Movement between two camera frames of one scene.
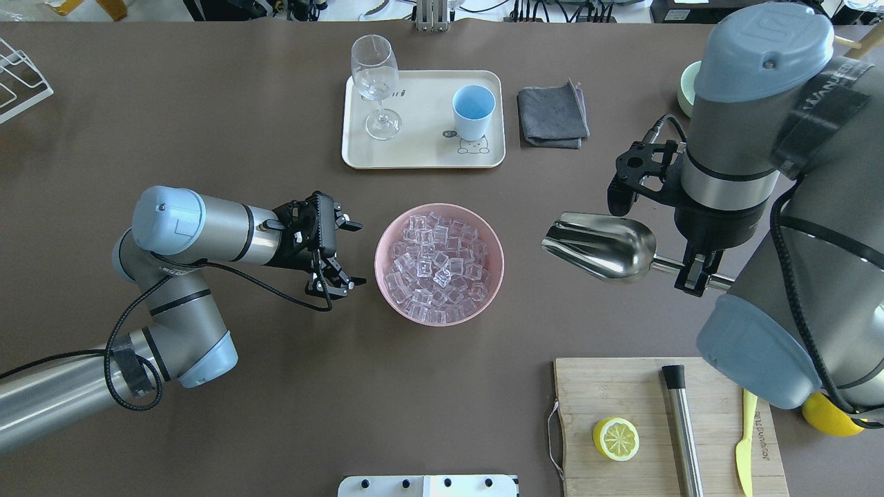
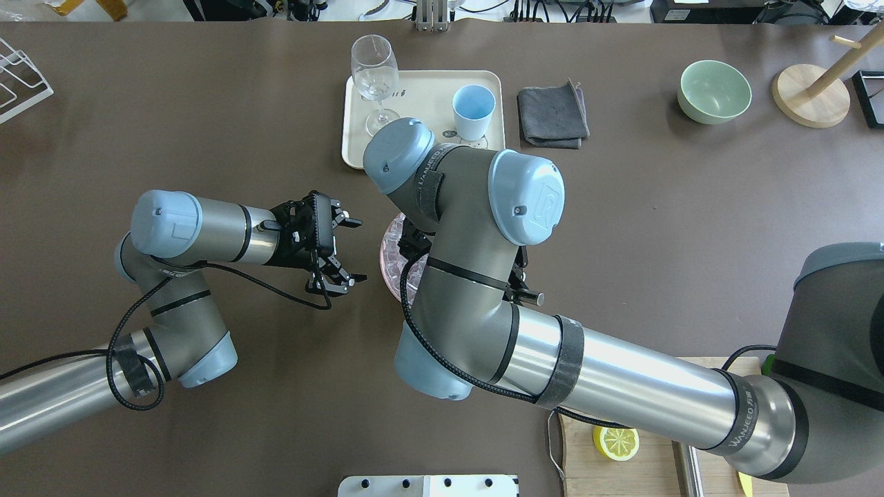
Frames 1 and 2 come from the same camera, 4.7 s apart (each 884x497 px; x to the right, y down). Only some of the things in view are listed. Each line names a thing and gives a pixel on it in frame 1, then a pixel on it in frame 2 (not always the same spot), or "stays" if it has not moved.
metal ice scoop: x=612 y=248 to x=532 y=298
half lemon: x=616 y=438 stays
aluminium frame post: x=431 y=16 stays
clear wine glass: x=375 y=69 stays
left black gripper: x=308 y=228 stays
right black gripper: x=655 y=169 to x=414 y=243
